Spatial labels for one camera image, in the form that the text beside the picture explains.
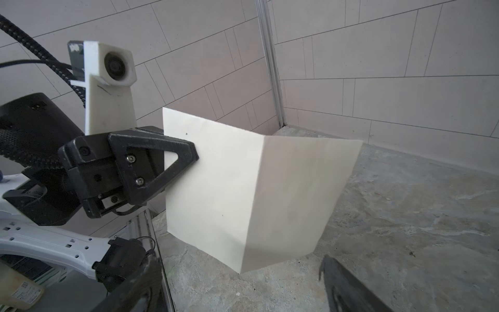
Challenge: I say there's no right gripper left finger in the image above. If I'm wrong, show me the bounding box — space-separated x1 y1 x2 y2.
92 255 161 312

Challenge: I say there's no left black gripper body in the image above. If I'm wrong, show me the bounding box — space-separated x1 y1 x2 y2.
57 133 141 218

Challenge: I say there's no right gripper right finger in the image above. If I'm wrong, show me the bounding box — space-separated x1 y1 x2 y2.
319 255 393 312

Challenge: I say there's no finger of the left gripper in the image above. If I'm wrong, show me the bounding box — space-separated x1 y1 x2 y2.
108 130 199 205

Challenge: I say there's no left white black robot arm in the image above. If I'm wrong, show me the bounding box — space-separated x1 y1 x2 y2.
1 93 198 298

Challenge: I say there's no yellow object behind rig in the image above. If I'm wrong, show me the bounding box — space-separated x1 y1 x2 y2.
1 263 45 310

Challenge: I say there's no aluminium mounting rail frame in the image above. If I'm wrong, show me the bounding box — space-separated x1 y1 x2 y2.
127 208 176 312

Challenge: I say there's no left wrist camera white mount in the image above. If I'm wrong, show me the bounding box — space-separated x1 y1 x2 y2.
68 40 137 135

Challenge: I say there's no left black corrugated cable conduit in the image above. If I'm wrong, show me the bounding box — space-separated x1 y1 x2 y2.
0 14 87 108

